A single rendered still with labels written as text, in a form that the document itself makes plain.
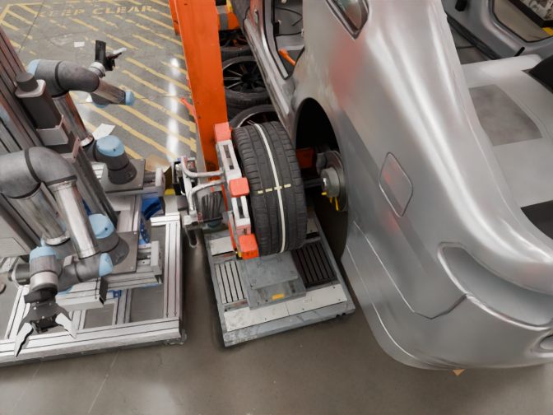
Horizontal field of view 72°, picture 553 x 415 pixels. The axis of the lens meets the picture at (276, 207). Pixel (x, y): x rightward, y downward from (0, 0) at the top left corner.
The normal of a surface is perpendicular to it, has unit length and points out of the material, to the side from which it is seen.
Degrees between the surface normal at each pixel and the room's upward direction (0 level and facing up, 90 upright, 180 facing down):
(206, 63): 90
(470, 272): 17
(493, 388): 0
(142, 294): 0
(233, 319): 0
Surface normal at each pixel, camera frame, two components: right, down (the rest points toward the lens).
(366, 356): 0.02, -0.62
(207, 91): 0.27, 0.75
